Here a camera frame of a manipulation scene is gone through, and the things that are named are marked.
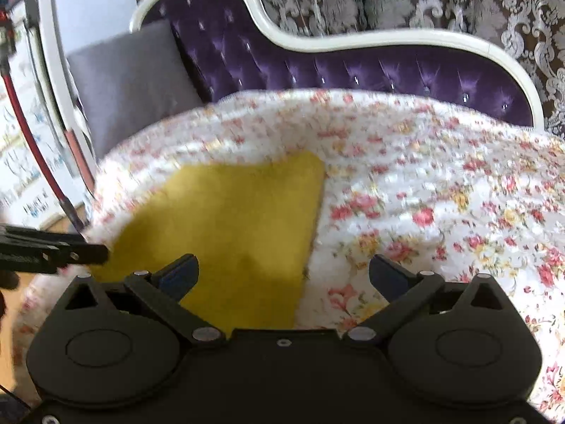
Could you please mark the white curved frame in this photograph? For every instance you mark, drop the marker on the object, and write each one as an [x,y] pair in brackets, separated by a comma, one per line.
[55,53]

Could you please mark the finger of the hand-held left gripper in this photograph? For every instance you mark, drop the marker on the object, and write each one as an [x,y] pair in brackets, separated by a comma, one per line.
[84,256]

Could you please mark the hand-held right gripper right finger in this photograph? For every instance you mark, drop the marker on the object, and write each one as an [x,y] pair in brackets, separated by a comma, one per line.
[389,277]

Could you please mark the grey pillow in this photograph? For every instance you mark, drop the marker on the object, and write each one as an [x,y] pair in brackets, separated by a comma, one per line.
[128,84]

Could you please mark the purple tufted sofa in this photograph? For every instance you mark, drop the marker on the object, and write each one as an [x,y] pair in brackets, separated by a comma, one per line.
[353,66]

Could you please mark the yellow fleece garment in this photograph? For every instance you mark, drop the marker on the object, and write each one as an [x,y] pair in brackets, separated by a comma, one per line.
[229,221]

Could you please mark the floral blanket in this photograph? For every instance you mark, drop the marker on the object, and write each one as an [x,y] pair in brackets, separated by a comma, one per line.
[441,185]

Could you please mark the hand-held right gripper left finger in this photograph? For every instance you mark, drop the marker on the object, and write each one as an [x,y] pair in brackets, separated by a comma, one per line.
[176,277]

